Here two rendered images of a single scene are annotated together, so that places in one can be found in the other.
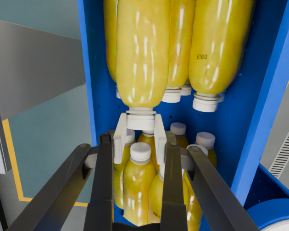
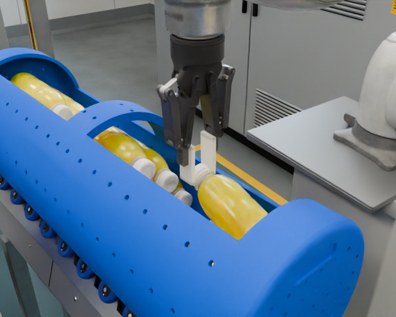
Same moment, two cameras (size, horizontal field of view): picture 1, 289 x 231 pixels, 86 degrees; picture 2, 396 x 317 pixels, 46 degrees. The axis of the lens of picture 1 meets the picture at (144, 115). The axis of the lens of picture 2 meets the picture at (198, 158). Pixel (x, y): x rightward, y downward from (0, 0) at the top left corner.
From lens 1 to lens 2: 0.61 m
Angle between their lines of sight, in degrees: 45
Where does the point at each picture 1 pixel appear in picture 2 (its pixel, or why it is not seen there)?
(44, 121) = not seen: hidden behind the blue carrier
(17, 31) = (371, 268)
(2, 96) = (314, 194)
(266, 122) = (141, 186)
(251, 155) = (131, 170)
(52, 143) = not seen: hidden behind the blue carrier
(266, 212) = not seen: outside the picture
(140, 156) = (168, 173)
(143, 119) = (201, 170)
